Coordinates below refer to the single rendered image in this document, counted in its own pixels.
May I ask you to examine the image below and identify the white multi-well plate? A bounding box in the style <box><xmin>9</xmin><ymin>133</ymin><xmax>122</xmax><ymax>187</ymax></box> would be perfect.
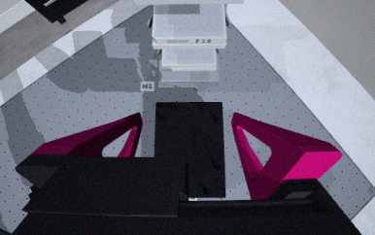
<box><xmin>153</xmin><ymin>4</ymin><xmax>226</xmax><ymax>50</ymax></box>
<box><xmin>134</xmin><ymin>0</ymin><xmax>245</xmax><ymax>5</ymax></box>
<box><xmin>162</xmin><ymin>49</ymin><xmax>217</xmax><ymax>71</ymax></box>

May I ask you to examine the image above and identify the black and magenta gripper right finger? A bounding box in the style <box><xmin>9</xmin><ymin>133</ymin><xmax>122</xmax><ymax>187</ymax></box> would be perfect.
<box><xmin>231</xmin><ymin>113</ymin><xmax>342</xmax><ymax>200</ymax></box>

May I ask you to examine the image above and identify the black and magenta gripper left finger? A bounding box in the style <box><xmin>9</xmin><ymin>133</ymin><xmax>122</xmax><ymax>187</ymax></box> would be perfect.
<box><xmin>31</xmin><ymin>113</ymin><xmax>143</xmax><ymax>157</ymax></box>

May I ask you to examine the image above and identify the grey perforated base plate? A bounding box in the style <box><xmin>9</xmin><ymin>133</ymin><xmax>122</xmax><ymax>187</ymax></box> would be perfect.
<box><xmin>0</xmin><ymin>5</ymin><xmax>375</xmax><ymax>234</ymax></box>

